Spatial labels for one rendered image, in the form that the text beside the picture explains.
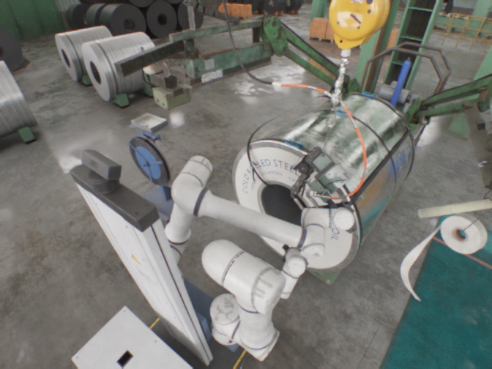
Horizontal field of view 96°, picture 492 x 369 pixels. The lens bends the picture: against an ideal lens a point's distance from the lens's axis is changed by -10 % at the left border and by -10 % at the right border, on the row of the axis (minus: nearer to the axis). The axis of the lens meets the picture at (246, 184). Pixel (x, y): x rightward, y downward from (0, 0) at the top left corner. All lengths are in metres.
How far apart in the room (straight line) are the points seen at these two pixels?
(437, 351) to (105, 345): 2.42
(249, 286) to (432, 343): 2.23
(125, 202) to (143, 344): 0.97
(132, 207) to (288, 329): 1.91
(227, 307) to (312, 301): 1.33
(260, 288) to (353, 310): 1.93
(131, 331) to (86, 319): 1.21
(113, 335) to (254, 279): 1.05
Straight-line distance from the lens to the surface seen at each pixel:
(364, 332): 2.51
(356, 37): 1.08
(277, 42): 2.06
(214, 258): 0.72
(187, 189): 0.99
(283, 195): 2.32
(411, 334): 2.68
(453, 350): 2.83
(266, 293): 0.67
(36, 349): 2.85
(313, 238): 1.01
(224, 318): 1.26
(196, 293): 1.63
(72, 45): 8.08
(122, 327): 1.58
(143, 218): 0.63
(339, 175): 1.34
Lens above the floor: 2.21
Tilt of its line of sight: 41 degrees down
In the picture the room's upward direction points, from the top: straight up
